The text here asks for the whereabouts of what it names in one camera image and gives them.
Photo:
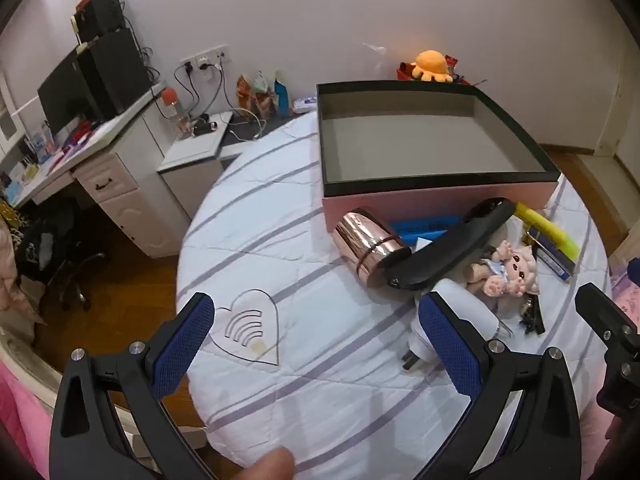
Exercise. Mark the black headboard ledge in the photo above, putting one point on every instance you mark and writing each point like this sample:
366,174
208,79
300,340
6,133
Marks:
245,132

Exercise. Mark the rose gold metal cup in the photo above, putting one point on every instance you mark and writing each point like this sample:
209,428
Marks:
365,240

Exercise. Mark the black handheld device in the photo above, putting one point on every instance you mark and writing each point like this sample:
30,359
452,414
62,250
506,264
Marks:
440,255

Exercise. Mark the white nightstand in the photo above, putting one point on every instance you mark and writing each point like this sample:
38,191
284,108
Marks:
190,160

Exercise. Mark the white glass-door cabinet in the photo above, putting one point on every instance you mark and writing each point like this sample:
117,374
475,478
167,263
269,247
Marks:
7,115

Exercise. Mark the rounded white charger plug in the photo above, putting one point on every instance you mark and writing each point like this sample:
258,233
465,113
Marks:
465,300

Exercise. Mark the orange octopus plush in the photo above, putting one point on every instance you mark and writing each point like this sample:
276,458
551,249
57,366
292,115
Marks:
432,62

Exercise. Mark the pink cloth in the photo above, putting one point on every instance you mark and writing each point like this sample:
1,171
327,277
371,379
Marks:
20,410

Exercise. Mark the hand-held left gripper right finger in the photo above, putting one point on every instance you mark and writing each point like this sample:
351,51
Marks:
452,345

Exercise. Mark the yellow highlighter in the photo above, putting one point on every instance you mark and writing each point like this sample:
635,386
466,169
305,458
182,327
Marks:
550,232

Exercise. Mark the pink box with black rim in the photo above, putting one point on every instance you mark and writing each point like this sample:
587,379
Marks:
400,150

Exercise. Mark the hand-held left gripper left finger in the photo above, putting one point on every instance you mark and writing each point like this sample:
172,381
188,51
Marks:
185,345

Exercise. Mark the black hair clip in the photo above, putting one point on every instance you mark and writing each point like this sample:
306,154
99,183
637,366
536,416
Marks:
530,317

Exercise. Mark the blue snack bag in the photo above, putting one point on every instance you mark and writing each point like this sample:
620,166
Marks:
281,97

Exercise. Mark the green and white snack bag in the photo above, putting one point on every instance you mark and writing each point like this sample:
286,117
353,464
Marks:
264,92

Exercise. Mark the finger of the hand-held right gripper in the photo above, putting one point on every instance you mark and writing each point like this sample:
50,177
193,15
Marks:
607,320

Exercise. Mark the black computer tower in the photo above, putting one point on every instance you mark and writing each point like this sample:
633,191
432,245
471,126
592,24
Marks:
115,70

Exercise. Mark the black computer monitor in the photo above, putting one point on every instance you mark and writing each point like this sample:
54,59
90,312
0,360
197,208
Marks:
65,95

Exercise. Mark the small pink-haired doll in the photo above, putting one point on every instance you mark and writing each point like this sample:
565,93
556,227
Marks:
510,272

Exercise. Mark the dark blue slim box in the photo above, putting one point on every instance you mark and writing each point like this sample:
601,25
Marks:
555,262

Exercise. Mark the white wet wipes pack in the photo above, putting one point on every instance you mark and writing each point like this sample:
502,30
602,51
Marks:
305,105

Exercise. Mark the white desk with drawers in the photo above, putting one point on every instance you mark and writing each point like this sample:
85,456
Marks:
120,195

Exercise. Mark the orange snack bag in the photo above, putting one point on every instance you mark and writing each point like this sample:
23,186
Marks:
245,90

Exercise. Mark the black office chair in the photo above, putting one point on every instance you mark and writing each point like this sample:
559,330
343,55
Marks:
55,255

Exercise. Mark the person's left hand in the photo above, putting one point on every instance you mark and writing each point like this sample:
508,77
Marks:
267,465

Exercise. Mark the clear bottle with orange cap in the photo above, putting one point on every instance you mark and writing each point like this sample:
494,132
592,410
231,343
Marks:
172,110

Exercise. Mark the black box on tower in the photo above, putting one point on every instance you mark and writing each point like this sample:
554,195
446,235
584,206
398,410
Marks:
100,15

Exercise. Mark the pink printed quilt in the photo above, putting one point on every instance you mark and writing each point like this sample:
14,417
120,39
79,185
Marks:
625,280

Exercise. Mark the white wall power outlet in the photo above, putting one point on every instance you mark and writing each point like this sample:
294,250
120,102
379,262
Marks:
205,57

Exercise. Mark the small black gadget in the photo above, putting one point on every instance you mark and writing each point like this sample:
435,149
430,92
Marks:
204,125

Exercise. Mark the clear plastic bag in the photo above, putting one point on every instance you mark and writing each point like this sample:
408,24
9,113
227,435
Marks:
375,55

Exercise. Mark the blue plastic bar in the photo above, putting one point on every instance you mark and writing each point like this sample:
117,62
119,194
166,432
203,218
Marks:
415,227

